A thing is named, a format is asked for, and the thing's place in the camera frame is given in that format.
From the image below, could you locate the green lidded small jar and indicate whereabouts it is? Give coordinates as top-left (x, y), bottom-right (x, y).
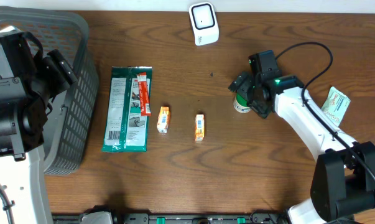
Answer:
top-left (233, 94), bottom-right (251, 114)

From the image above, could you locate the orange tissue pack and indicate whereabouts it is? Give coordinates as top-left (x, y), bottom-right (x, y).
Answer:
top-left (195, 114), bottom-right (205, 141)
top-left (157, 106), bottom-right (170, 134)

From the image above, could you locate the mint green wipes packet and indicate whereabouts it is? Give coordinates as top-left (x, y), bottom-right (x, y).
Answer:
top-left (322, 87), bottom-right (351, 126)

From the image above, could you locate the red and white package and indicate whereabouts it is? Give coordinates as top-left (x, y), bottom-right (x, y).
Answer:
top-left (137, 72), bottom-right (152, 116)

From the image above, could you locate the dark green package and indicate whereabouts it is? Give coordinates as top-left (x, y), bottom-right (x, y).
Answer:
top-left (102, 67), bottom-right (152, 153)

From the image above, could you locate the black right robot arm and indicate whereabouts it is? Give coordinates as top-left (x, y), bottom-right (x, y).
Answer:
top-left (228, 50), bottom-right (375, 223)

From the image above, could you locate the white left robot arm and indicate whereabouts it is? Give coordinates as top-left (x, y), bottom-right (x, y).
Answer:
top-left (0, 26), bottom-right (77, 223)

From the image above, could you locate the white barcode scanner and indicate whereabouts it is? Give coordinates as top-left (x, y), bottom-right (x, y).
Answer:
top-left (188, 2), bottom-right (220, 46)

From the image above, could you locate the grey plastic mesh basket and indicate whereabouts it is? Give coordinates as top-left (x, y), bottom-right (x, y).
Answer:
top-left (0, 6), bottom-right (100, 175)

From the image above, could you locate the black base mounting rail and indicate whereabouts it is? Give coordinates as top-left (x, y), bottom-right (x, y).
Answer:
top-left (52, 206), bottom-right (292, 224)

